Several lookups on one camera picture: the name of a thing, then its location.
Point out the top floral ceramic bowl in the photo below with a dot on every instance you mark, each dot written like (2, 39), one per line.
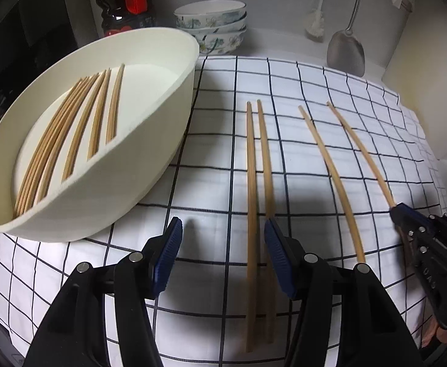
(209, 14)

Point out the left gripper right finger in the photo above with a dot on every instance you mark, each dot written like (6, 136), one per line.
(284, 261)

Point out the middle floral ceramic bowl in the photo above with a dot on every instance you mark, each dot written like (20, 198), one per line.
(237, 26)

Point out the bottom floral ceramic bowl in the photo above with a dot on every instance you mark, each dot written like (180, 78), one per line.
(218, 44)

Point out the person's right hand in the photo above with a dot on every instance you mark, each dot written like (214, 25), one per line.
(433, 330)

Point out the lone wooden chopstick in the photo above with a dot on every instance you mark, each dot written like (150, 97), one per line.
(112, 116)

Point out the cream cutting board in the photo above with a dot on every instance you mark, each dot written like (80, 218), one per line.
(418, 70)

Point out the cream round plastic basin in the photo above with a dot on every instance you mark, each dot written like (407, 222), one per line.
(154, 107)

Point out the metal spatula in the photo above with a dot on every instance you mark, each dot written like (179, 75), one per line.
(345, 52)

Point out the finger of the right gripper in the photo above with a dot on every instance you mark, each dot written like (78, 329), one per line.
(407, 218)

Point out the floral ceramic bowl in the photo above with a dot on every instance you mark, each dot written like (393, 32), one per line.
(218, 44)
(237, 26)
(209, 14)

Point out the white black checkered cloth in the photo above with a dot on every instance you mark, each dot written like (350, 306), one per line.
(199, 319)

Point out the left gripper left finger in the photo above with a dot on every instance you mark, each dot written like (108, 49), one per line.
(163, 250)

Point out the dark soy sauce bottle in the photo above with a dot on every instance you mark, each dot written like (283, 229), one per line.
(125, 15)

